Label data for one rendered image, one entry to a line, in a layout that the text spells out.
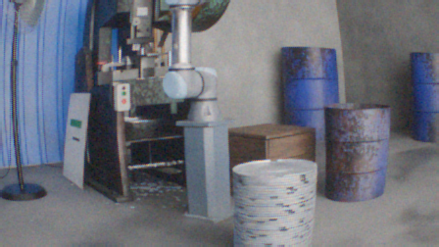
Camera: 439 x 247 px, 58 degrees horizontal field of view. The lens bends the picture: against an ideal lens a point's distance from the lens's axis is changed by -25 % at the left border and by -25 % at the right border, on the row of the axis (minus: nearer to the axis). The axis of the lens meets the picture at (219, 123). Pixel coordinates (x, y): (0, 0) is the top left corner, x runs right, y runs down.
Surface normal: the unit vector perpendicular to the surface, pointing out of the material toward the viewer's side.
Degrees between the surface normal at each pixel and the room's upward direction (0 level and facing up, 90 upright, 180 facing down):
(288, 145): 90
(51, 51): 90
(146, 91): 90
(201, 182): 90
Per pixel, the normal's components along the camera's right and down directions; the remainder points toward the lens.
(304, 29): 0.58, 0.07
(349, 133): -0.57, 0.14
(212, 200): 0.15, 0.10
